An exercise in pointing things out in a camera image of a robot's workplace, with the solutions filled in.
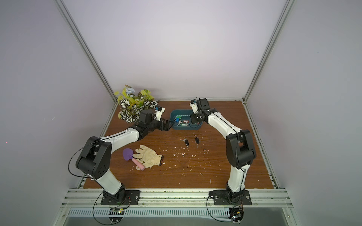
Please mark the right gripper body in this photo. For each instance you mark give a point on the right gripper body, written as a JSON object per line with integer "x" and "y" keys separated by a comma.
{"x": 194, "y": 118}

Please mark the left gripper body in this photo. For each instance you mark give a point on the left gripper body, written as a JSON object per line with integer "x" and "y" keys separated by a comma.
{"x": 155, "y": 125}

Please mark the teal plastic storage box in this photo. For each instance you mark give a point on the teal plastic storage box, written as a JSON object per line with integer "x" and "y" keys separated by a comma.
{"x": 182, "y": 120}

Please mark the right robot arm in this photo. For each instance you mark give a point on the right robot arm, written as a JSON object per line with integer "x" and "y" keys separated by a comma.
{"x": 240, "y": 149}

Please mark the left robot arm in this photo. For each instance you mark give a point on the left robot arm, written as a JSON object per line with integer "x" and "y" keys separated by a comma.
{"x": 94, "y": 160}

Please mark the artificial potted plant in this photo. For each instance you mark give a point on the artificial potted plant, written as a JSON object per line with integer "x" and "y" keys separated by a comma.
{"x": 132, "y": 103}

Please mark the purple pink garden trowel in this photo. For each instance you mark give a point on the purple pink garden trowel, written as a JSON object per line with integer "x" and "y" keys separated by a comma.
{"x": 128, "y": 156}

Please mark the left electronics board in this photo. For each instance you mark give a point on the left electronics board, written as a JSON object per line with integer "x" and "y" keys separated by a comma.
{"x": 115, "y": 215}

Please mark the electronics board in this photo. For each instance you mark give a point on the electronics board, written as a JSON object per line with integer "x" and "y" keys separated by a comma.
{"x": 236, "y": 214}
{"x": 115, "y": 215}

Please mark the right electronics board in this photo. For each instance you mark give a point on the right electronics board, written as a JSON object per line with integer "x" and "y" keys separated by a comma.
{"x": 236, "y": 214}

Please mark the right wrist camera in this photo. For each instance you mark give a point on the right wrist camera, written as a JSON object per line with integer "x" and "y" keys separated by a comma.
{"x": 194, "y": 104}

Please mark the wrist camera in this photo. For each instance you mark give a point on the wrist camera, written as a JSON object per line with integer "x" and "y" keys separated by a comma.
{"x": 194, "y": 104}
{"x": 159, "y": 111}

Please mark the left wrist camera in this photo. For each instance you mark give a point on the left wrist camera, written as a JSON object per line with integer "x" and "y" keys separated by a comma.
{"x": 159, "y": 111}

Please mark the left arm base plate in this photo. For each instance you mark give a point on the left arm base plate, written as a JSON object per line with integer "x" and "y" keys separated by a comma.
{"x": 122, "y": 197}

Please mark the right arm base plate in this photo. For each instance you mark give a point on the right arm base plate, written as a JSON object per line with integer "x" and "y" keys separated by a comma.
{"x": 226, "y": 197}

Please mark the aluminium front rail frame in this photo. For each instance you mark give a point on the aluminium front rail frame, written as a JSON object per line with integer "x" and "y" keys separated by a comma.
{"x": 86, "y": 203}

